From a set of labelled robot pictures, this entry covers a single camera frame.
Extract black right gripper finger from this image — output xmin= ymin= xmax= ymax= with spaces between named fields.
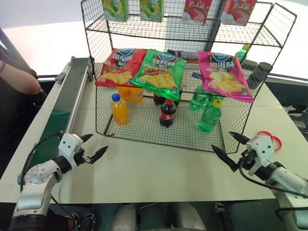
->
xmin=211 ymin=144 xmax=239 ymax=172
xmin=228 ymin=131 xmax=251 ymax=145

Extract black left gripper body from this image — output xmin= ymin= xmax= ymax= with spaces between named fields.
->
xmin=72 ymin=148 xmax=89 ymax=170

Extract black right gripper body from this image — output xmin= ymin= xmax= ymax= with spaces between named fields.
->
xmin=238 ymin=149 xmax=257 ymax=171

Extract green conveyor belt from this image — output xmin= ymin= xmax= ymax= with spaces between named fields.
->
xmin=30 ymin=56 xmax=95 ymax=170

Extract green soda bottle yellow cap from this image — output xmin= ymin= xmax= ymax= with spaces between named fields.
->
xmin=198 ymin=99 xmax=222 ymax=134

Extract orange soda bottle blue cap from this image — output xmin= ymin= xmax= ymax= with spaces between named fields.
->
xmin=110 ymin=93 xmax=129 ymax=126

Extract black bag white print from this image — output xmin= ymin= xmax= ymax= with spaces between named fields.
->
xmin=280 ymin=103 xmax=308 ymax=116

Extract pink potato chips bag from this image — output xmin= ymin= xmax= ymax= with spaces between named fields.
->
xmin=197 ymin=51 xmax=254 ymax=103

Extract large black can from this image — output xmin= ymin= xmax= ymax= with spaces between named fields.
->
xmin=246 ymin=62 xmax=273 ymax=90

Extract grey rounded robot leg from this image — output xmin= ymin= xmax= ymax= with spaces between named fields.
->
xmin=171 ymin=203 xmax=207 ymax=231
xmin=112 ymin=203 xmax=138 ymax=231

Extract cola bottle red cap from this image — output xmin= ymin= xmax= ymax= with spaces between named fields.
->
xmin=159 ymin=98 xmax=177 ymax=128

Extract small black can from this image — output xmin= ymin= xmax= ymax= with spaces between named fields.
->
xmin=241 ymin=60 xmax=259 ymax=72

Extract red potato chips bag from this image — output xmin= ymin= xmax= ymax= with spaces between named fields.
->
xmin=95 ymin=48 xmax=148 ymax=88

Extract green potato chips bag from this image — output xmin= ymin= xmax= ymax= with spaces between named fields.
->
xmin=129 ymin=49 xmax=188 ymax=102

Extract dark purple snack bag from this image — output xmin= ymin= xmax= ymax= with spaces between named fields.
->
xmin=167 ymin=49 xmax=201 ymax=64

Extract red strawberry milk carton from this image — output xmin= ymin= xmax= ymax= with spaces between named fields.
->
xmin=181 ymin=0 xmax=211 ymax=26
xmin=220 ymin=0 xmax=258 ymax=26

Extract green apple milk carton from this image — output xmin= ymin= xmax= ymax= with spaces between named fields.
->
xmin=139 ymin=0 xmax=165 ymax=23
xmin=102 ymin=0 xmax=129 ymax=22

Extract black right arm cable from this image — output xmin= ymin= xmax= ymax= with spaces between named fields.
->
xmin=238 ymin=158 xmax=308 ymax=196

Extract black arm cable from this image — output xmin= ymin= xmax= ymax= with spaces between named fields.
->
xmin=18 ymin=131 xmax=64 ymax=191
xmin=238 ymin=158 xmax=308 ymax=196

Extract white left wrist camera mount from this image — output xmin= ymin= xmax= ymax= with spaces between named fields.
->
xmin=58 ymin=133 xmax=83 ymax=165

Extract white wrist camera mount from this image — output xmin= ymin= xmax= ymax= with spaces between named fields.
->
xmin=58 ymin=133 xmax=83 ymax=165
xmin=245 ymin=134 xmax=275 ymax=177

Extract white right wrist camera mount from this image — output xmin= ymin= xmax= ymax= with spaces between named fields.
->
xmin=245 ymin=134 xmax=275 ymax=177

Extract red scissors handles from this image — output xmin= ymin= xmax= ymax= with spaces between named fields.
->
xmin=257 ymin=130 xmax=283 ymax=153

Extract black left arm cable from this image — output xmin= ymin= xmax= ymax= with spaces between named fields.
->
xmin=18 ymin=131 xmax=64 ymax=191

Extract black wire mesh rack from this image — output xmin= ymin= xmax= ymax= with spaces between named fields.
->
xmin=80 ymin=0 xmax=297 ymax=154

